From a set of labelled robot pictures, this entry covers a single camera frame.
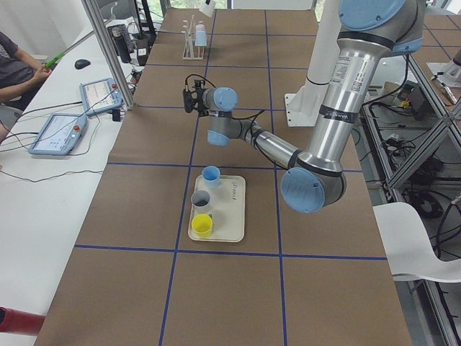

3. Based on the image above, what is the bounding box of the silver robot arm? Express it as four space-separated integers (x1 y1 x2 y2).
182 1 426 213

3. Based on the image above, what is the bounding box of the seated person dark shirt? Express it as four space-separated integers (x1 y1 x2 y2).
1 32 53 111

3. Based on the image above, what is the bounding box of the far blue teach pendant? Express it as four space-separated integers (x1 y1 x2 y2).
79 78 123 116

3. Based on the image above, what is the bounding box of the black computer mouse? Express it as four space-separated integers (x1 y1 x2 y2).
74 59 91 70

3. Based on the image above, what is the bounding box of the grey plastic cup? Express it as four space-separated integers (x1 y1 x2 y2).
191 190 211 213

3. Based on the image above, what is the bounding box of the pale green plastic cup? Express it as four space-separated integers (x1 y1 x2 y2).
199 0 215 17

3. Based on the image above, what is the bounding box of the black water bottle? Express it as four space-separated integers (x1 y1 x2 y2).
112 27 131 63

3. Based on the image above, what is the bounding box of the white wire cup rack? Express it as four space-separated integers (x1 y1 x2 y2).
182 14 207 61

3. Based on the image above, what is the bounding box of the yellow plastic cup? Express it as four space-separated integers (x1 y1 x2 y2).
191 213 214 239

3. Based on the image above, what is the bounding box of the near blue teach pendant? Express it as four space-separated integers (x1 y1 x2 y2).
28 113 87 156

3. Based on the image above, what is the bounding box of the light blue plastic cup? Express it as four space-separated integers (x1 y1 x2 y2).
194 30 207 47

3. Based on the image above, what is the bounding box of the blue teach pendant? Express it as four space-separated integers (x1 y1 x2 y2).
79 78 123 116
28 113 87 156

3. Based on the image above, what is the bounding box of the red cylinder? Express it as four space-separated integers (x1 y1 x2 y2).
1 307 45 336

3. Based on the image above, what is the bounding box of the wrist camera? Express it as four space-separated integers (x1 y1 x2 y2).
182 89 194 113

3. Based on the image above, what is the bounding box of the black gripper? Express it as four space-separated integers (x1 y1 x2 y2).
192 79 209 116

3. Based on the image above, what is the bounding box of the aluminium frame post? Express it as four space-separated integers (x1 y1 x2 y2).
81 0 135 110

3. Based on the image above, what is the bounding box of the white chair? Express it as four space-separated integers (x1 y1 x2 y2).
373 202 460 283

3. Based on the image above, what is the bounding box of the cream plastic tray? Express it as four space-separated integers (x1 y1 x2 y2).
188 175 246 242

